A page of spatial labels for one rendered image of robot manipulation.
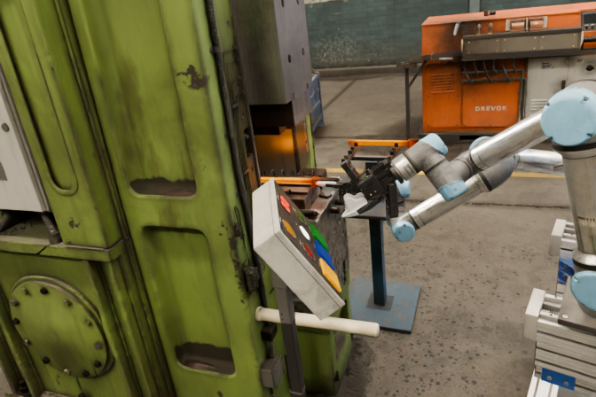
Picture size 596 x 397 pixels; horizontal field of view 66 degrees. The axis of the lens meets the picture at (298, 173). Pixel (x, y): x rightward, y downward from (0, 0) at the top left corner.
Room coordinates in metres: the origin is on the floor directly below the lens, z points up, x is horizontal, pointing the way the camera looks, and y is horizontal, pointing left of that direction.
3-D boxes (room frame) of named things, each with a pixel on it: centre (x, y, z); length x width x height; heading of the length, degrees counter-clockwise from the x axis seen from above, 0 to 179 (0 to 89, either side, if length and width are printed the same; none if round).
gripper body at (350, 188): (1.64, -0.21, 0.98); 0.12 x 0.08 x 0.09; 68
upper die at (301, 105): (1.76, 0.15, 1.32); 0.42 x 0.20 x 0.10; 68
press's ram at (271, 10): (1.80, 0.13, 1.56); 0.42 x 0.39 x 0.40; 68
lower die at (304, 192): (1.76, 0.15, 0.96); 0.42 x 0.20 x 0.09; 68
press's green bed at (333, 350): (1.81, 0.14, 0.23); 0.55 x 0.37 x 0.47; 68
